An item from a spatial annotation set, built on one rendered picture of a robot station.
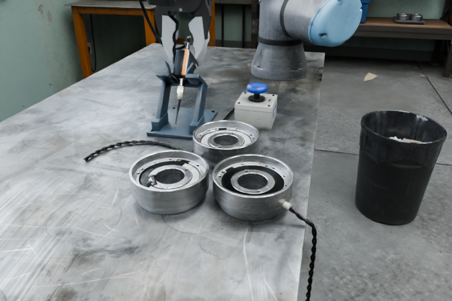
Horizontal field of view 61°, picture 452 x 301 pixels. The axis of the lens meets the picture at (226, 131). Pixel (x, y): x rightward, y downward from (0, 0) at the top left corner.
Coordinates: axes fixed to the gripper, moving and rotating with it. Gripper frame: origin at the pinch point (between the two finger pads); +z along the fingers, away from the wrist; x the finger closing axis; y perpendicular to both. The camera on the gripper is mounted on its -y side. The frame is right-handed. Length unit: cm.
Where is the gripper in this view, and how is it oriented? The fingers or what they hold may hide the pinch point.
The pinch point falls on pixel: (185, 59)
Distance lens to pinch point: 72.2
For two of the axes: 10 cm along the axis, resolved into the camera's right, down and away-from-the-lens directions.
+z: 0.1, 9.0, 4.3
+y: 2.3, -4.2, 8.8
